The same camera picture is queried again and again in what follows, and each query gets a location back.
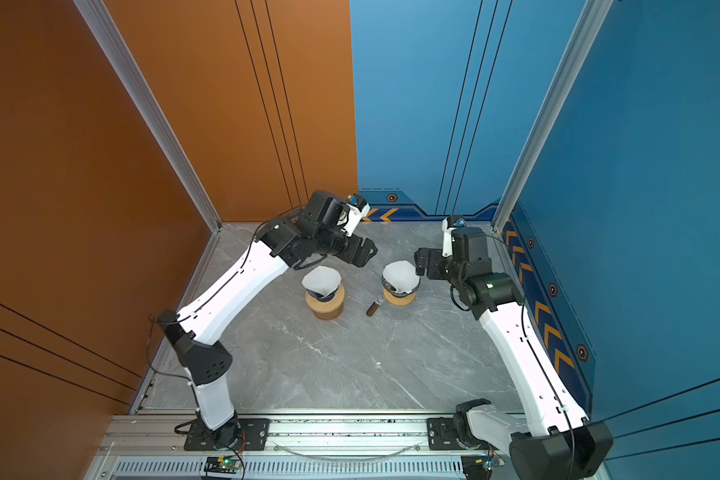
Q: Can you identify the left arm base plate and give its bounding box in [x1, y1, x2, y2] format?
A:
[174, 417, 270, 452]

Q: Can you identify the circuit board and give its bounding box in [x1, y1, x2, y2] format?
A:
[203, 456, 245, 479]
[461, 456, 506, 480]

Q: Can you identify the left circuit board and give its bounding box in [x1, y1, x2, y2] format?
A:
[203, 456, 245, 479]

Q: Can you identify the right circuit board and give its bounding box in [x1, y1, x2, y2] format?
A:
[461, 456, 506, 480]

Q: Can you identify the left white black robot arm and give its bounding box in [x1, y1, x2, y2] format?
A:
[155, 190, 378, 449]

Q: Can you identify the left aluminium corner post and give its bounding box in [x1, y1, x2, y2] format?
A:
[74, 0, 222, 233]

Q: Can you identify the grey glass dripper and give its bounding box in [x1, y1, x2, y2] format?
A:
[382, 277, 420, 298]

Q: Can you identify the aluminium corner post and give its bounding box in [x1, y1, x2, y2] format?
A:
[491, 0, 613, 234]
[74, 0, 222, 233]

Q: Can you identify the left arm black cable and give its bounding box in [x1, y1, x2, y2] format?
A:
[145, 206, 331, 385]

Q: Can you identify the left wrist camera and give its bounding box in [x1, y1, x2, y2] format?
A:
[339, 194, 370, 237]

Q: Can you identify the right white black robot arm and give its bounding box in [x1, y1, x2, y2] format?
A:
[414, 221, 613, 479]

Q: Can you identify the aluminium front rail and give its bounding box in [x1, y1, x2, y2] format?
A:
[85, 412, 519, 479]

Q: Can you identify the white paper coffee filter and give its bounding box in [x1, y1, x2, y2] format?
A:
[302, 266, 341, 302]

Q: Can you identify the right aluminium corner post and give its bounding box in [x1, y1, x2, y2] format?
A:
[491, 0, 613, 234]

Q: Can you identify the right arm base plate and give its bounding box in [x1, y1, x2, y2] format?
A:
[426, 417, 471, 451]

